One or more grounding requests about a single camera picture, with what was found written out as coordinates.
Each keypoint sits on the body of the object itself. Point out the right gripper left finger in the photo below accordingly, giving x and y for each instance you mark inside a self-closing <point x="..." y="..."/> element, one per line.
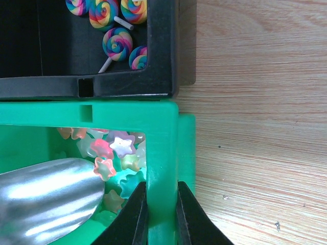
<point x="131" y="224"/>

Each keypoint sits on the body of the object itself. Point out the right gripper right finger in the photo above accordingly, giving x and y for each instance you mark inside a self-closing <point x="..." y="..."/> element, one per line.
<point x="193" y="225"/>

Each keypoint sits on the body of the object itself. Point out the green bin with gummies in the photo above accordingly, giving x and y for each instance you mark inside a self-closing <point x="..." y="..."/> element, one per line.
<point x="128" y="142"/>

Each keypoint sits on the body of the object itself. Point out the metal scoop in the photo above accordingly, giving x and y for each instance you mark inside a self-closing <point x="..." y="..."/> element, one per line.
<point x="44" y="202"/>

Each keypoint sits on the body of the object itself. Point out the black bin with swirl lollipops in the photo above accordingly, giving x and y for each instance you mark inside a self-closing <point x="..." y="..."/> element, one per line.
<point x="83" y="50"/>

